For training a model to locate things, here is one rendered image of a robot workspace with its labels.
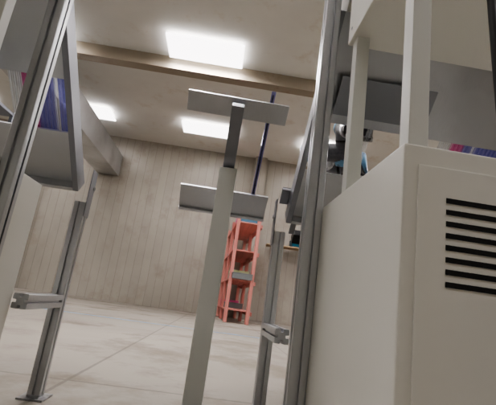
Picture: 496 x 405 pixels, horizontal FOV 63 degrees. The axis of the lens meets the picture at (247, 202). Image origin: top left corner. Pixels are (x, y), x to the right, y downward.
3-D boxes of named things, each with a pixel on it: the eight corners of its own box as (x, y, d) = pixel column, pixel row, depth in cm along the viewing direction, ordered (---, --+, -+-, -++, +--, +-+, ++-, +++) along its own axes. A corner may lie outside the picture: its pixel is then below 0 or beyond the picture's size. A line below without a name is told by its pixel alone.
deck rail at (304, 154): (285, 222, 146) (284, 214, 152) (291, 223, 147) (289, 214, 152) (338, 10, 112) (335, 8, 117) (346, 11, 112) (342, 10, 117)
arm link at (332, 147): (328, 164, 175) (328, 138, 172) (354, 164, 171) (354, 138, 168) (325, 167, 167) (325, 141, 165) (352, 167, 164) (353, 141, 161)
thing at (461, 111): (317, 124, 128) (314, 119, 133) (512, 157, 132) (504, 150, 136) (346, 11, 112) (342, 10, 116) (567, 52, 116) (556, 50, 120)
